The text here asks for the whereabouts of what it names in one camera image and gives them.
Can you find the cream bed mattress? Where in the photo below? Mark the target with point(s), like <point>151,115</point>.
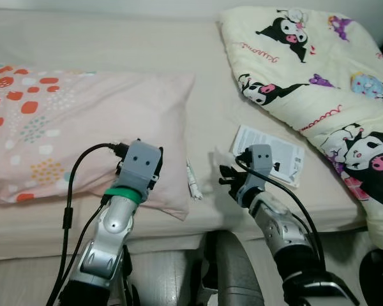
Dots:
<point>115,44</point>

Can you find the black floor fan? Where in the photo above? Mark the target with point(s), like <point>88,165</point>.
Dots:
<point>373,284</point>

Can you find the grey right robot leg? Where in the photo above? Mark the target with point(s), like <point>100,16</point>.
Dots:
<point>239,271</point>

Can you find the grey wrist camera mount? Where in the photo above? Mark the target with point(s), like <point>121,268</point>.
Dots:
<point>262,159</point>
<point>140,162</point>

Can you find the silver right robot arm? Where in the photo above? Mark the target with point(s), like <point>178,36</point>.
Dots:
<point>287,236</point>

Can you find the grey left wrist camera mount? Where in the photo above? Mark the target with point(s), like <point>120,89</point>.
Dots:
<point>140,162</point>

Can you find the white printed booklet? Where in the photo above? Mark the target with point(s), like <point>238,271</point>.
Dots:
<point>281,150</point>

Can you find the pink spotted pillow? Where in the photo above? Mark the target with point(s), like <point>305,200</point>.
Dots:
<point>102,108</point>

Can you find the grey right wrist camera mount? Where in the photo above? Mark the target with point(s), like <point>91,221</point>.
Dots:
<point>262,159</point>

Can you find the cream cartoon print quilt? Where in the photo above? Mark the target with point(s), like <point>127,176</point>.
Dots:
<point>325,64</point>

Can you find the small white tube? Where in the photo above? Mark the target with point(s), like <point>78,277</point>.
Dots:
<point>193,182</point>

